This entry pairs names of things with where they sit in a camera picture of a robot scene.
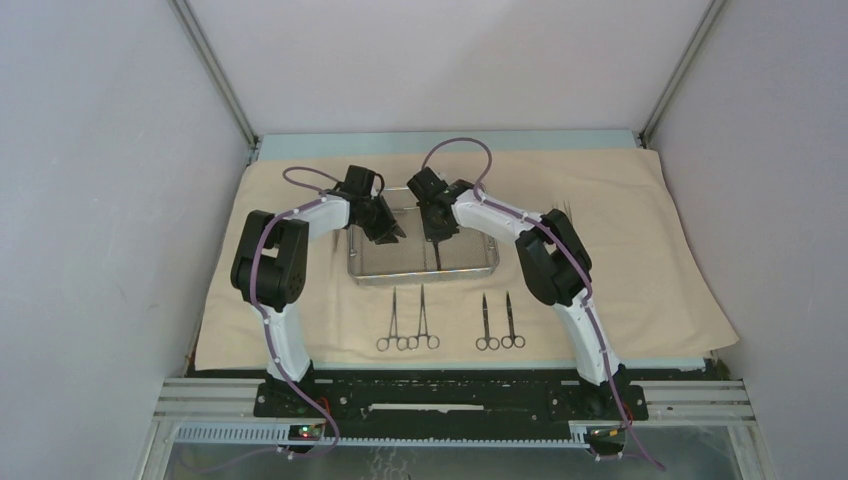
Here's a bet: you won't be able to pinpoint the metal surgical instrument tray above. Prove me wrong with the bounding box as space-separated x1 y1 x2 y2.
347 187 499 286

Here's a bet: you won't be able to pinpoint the metal hemostat clamp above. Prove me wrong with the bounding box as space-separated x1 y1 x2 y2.
407 285 441 350
375 288 410 352

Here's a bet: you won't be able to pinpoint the thin metal needle tweezers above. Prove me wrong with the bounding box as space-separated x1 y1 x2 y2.
556 200 574 223

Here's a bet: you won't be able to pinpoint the metal surgical scissors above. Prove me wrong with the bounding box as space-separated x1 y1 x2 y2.
501 291 526 349

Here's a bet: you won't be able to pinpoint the beige cloth wrap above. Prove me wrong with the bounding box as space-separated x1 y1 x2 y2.
198 148 737 370

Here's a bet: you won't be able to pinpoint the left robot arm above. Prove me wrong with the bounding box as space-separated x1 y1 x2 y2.
230 165 406 417

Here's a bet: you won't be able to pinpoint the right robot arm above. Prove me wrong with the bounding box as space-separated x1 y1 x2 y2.
407 167 622 418

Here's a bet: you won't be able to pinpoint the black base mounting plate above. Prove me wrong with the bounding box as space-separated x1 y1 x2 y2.
256 368 648 422

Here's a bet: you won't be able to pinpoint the aluminium frame rail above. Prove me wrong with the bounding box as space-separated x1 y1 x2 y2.
153 379 756 448

